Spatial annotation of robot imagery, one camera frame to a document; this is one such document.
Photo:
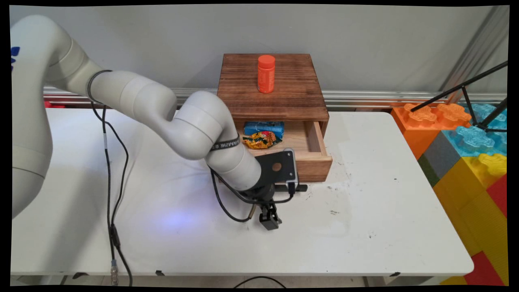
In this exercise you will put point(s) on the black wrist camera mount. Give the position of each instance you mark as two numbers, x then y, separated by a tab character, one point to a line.
277	168

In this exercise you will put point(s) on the yellow orange snack packet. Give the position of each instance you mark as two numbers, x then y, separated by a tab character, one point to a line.
261	140

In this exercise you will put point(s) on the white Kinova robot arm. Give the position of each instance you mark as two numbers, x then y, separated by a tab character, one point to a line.
138	101

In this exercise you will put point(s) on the orange plastic bottle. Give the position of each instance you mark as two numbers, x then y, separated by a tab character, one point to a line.
266	75

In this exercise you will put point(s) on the small yellow giant block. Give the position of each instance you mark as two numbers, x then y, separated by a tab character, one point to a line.
453	280

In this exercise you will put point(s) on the green giant building block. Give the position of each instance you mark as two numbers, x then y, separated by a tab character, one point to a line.
427	170

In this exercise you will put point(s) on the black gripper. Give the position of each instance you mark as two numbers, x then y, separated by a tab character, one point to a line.
261	194

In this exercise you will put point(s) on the red giant building block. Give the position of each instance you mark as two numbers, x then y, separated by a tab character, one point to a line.
53	105
499	194
484	269

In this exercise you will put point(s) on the horizontal aluminium rail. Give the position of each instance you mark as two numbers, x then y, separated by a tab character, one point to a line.
365	98

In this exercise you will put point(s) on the orange giant building block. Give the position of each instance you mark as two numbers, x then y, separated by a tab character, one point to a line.
421	125

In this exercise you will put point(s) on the light blue giant block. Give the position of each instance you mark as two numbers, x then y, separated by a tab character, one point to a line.
472	140

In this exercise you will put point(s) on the blue snack packet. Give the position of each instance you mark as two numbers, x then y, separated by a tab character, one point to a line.
263	128

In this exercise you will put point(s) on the diagonal aluminium post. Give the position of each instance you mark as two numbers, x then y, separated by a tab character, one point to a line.
474	48

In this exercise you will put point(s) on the large yellow giant block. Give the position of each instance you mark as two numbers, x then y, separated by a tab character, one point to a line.
466	211

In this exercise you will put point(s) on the grey giant building block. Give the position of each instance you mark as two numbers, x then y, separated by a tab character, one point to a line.
440	156

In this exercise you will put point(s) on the dark wooden drawer cabinet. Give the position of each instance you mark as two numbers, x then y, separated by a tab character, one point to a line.
284	93

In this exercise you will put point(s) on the black tripod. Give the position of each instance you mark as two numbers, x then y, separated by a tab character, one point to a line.
466	84

